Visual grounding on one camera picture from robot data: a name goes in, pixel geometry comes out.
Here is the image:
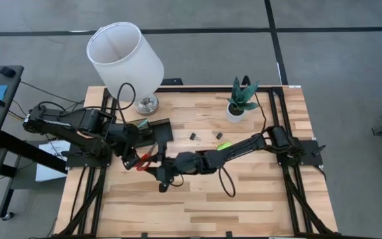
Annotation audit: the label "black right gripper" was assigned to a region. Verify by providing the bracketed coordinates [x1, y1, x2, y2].
[145, 142, 180, 183]

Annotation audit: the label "red handled scissors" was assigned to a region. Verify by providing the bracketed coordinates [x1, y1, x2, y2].
[135, 143, 156, 172]

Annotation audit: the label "black mesh desk organizer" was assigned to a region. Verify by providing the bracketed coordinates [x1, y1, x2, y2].
[129, 118, 174, 149]

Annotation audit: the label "black box behind table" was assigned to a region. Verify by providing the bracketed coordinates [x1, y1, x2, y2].
[160, 78, 184, 86]

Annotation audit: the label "white paper sheet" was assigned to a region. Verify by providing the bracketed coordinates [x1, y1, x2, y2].
[34, 139, 72, 183]

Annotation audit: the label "white shade silver table lamp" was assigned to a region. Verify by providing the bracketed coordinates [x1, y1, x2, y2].
[86, 21, 165, 116]

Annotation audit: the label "snake plant in white pot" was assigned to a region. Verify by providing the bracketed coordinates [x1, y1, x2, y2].
[225, 76, 261, 123]

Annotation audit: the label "grey side desk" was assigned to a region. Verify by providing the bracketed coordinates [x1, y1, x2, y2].
[0, 65, 25, 150]

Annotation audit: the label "black computer mouse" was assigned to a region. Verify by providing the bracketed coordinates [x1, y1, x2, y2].
[0, 66, 17, 78]

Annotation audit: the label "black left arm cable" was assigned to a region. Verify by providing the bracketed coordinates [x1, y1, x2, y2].
[116, 82, 137, 129]

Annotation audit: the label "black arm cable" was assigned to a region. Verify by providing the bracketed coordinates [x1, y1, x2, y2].
[116, 82, 137, 129]
[242, 75, 268, 133]

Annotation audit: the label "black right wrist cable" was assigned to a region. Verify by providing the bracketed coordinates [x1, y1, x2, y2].
[218, 165, 237, 199]

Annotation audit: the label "black aluminium table frame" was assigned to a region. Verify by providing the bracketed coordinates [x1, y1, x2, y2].
[53, 85, 341, 239]

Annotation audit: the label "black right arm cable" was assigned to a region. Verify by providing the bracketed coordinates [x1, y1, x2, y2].
[242, 75, 268, 133]

